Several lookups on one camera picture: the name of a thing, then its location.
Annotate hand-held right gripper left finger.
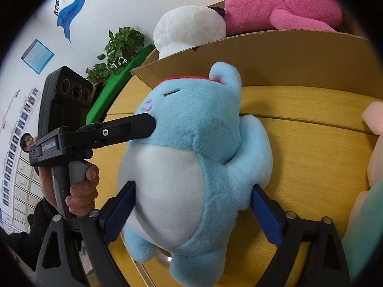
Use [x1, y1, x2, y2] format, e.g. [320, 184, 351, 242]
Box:
[35, 180, 137, 287]

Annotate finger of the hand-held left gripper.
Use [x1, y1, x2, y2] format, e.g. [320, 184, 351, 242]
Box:
[68, 113, 156, 150]

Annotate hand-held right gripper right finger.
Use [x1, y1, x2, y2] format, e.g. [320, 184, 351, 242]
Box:
[251, 184, 351, 287]

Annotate light blue plush toy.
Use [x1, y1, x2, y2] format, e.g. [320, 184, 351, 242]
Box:
[116, 62, 273, 279]

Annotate cardboard box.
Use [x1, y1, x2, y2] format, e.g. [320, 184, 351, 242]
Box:
[131, 1, 383, 100]

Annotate person's left forearm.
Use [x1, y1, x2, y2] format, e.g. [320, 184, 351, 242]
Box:
[4, 199, 60, 272]

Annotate person's left hand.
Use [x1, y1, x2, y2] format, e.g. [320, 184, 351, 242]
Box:
[40, 163, 100, 218]

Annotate green board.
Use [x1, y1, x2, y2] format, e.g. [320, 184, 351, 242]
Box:
[86, 44, 156, 124]

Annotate green potted plant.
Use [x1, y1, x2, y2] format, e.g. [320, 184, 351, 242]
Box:
[85, 27, 146, 86]

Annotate blue framed notice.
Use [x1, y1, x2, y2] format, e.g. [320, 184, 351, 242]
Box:
[21, 38, 55, 75]

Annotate white plush toy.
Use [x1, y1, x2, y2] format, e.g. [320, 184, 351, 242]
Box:
[153, 5, 227, 60]

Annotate peach plush toy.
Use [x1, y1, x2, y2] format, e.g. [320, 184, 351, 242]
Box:
[349, 101, 383, 225]

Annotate pink plush toy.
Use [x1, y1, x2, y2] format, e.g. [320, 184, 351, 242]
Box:
[224, 0, 343, 35]

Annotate wall chart with photos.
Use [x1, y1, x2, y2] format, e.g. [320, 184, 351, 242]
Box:
[0, 87, 41, 234]

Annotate blue wall decal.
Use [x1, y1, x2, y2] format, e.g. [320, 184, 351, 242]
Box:
[51, 0, 90, 44]

